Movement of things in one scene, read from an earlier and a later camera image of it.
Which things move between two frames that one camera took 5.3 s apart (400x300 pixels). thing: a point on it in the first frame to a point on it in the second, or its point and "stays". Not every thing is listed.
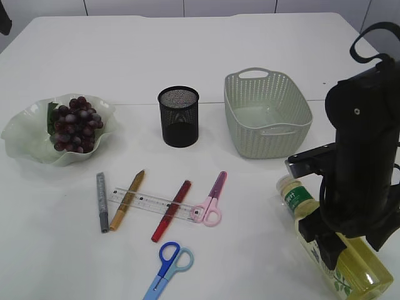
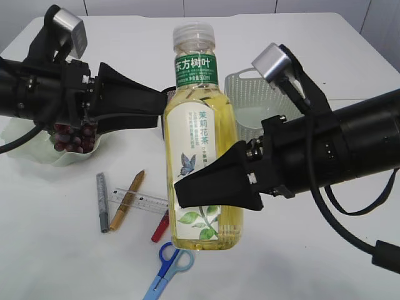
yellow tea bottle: (359, 274) to (200, 125)
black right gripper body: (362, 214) to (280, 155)
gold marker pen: (131, 195) stays
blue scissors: (174, 258) stays
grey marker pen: (102, 202) stays
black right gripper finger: (379, 237) to (228, 180)
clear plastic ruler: (150, 203) stays
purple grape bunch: (75, 126) stays
